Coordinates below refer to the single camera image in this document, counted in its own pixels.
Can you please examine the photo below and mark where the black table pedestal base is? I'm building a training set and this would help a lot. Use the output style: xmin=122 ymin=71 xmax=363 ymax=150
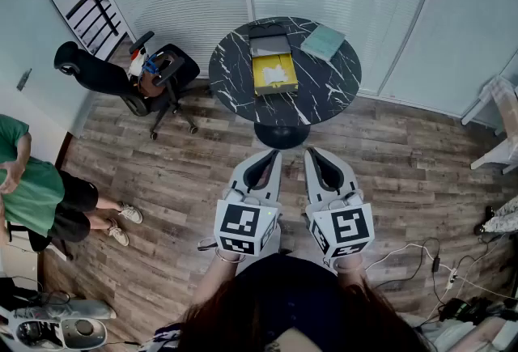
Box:
xmin=253 ymin=121 xmax=312 ymax=151

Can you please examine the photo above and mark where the black stair railing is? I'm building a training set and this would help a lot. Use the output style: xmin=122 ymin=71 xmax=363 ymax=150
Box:
xmin=64 ymin=0 xmax=122 ymax=52

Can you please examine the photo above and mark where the blue lanyard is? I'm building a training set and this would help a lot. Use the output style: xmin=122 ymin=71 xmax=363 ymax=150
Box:
xmin=140 ymin=53 xmax=162 ymax=77

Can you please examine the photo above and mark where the white plastic bag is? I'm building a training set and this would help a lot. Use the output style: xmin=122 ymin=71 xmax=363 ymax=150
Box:
xmin=261 ymin=63 xmax=291 ymax=87

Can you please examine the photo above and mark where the white side table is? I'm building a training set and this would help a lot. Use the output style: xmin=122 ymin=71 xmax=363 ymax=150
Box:
xmin=461 ymin=74 xmax=518 ymax=176

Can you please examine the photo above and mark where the person's right forearm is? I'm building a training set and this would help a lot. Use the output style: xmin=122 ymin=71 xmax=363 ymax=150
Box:
xmin=333 ymin=255 xmax=368 ymax=293

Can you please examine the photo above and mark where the white round-ended device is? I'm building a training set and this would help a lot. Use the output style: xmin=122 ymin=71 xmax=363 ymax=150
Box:
xmin=6 ymin=316 xmax=109 ymax=352

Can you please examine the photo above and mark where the grey hand-held device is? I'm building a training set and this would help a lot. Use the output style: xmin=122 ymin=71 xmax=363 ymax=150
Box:
xmin=11 ymin=298 xmax=118 ymax=321

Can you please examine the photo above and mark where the teal book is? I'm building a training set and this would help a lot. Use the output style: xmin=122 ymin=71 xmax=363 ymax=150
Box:
xmin=299 ymin=23 xmax=347 ymax=62

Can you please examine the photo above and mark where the white red soft item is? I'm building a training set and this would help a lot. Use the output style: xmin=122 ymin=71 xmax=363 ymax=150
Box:
xmin=127 ymin=45 xmax=149 ymax=79

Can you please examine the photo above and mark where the blue white patterned garment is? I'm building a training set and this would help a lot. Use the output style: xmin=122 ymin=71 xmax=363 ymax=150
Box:
xmin=139 ymin=322 xmax=183 ymax=352

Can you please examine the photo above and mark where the silver bracelet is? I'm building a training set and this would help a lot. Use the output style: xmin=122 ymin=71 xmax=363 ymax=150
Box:
xmin=214 ymin=247 xmax=247 ymax=265
xmin=333 ymin=260 xmax=366 ymax=273

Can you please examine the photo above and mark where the black mesh office chair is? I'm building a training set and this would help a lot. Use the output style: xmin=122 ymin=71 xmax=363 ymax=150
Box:
xmin=53 ymin=30 xmax=202 ymax=141

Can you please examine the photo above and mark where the white cable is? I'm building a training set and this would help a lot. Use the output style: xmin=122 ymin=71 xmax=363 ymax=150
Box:
xmin=365 ymin=242 xmax=518 ymax=303

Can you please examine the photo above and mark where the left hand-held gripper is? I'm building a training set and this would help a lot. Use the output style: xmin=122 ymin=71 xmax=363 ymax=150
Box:
xmin=213 ymin=148 xmax=283 ymax=257

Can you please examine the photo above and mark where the black stool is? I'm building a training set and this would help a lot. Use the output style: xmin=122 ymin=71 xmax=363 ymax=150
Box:
xmin=6 ymin=220 xmax=74 ymax=262

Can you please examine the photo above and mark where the black grey box lid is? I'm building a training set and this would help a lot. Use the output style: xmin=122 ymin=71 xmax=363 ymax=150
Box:
xmin=247 ymin=23 xmax=293 ymax=58

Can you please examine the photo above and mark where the yellow box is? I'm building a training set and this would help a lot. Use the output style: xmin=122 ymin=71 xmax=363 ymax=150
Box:
xmin=251 ymin=52 xmax=299 ymax=97

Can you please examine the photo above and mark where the brown bag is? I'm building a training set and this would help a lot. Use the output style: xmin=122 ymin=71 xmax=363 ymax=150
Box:
xmin=136 ymin=53 xmax=175 ymax=100

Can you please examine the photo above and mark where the black equipment pile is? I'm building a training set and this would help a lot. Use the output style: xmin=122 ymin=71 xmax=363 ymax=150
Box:
xmin=439 ymin=295 xmax=518 ymax=328

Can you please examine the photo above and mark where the person's dark top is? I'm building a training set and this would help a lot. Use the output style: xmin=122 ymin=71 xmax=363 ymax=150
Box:
xmin=234 ymin=252 xmax=367 ymax=352

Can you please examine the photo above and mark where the grey door lock handle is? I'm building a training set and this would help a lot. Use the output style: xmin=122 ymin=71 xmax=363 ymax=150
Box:
xmin=15 ymin=67 xmax=33 ymax=92

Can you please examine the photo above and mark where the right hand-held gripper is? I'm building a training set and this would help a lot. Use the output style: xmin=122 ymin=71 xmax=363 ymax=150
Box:
xmin=303 ymin=146 xmax=375 ymax=259

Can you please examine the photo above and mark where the person's left forearm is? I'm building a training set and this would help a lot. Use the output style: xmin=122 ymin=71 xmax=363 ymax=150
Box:
xmin=190 ymin=248 xmax=247 ymax=313

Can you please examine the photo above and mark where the black power adapter cable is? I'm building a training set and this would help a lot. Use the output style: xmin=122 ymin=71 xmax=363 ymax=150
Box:
xmin=372 ymin=236 xmax=443 ymax=291

